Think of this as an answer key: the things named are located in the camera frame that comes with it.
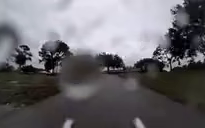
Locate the grass verge with bare patches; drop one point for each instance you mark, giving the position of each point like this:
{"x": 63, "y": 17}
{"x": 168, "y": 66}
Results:
{"x": 20, "y": 87}

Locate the dark grey asphalt road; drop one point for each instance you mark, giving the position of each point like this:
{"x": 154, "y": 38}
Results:
{"x": 105, "y": 108}

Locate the small dark tree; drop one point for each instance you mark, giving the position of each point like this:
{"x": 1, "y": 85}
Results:
{"x": 22, "y": 56}

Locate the right robot's own part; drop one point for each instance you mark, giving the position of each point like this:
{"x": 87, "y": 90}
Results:
{"x": 138, "y": 123}

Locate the left robot's own part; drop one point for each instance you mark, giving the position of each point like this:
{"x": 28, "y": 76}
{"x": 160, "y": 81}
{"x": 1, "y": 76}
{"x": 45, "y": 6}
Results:
{"x": 68, "y": 123}

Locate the dark rounded tree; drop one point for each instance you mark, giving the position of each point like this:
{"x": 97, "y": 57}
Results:
{"x": 148, "y": 64}

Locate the low wide tree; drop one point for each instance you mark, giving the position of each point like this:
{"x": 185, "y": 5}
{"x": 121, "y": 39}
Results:
{"x": 110, "y": 61}

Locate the robot's own part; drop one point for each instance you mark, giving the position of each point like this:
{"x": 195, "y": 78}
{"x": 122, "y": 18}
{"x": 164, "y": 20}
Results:
{"x": 138, "y": 123}
{"x": 68, "y": 123}

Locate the green grass verge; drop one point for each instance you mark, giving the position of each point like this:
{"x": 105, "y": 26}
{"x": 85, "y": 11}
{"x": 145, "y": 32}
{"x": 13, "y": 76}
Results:
{"x": 183, "y": 87}

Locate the broad dark tree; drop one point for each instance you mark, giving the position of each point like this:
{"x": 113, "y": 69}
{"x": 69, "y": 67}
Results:
{"x": 53, "y": 55}

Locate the group of tall trees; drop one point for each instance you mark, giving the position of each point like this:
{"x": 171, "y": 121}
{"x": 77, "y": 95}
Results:
{"x": 190, "y": 36}

